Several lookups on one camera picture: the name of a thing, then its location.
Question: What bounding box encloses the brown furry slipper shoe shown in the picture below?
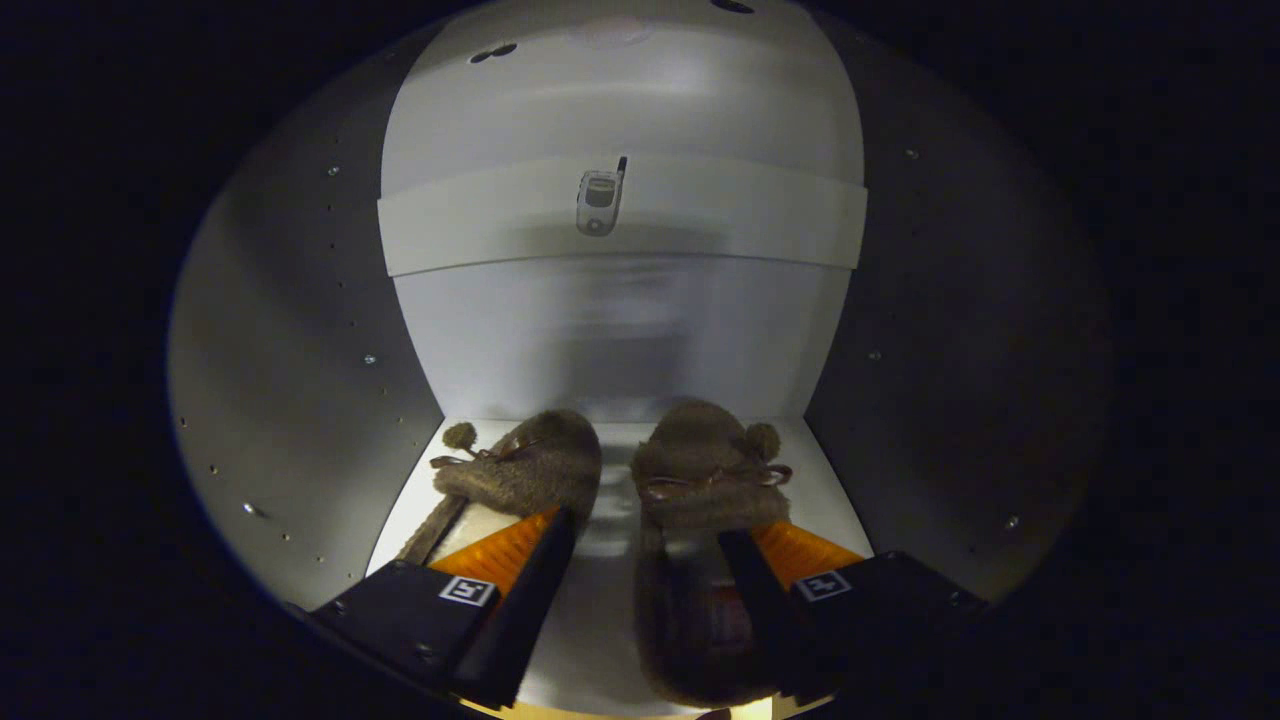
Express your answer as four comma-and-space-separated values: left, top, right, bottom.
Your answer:
395, 408, 604, 566
630, 400, 796, 709

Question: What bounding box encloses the dark grey shoe cabinet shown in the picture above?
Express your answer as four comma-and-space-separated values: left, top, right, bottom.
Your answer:
165, 0, 1116, 716

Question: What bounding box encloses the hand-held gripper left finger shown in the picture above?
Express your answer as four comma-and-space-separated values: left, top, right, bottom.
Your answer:
305, 506, 578, 711

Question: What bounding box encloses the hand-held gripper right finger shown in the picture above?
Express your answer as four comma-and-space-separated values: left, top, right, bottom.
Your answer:
716, 520, 991, 706

